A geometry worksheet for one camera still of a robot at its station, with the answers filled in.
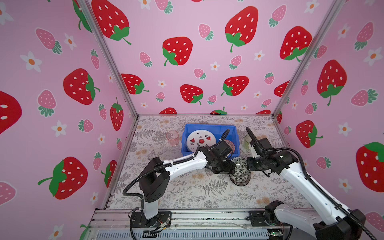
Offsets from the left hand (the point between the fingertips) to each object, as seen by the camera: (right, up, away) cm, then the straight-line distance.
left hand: (232, 172), depth 78 cm
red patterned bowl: (+3, +12, +20) cm, 24 cm away
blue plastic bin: (-4, +23, +27) cm, 36 cm away
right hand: (+7, +5, -1) cm, 9 cm away
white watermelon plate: (-17, +17, +26) cm, 35 cm away
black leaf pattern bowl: (+6, -4, +6) cm, 9 cm away
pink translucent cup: (-37, +18, +30) cm, 51 cm away
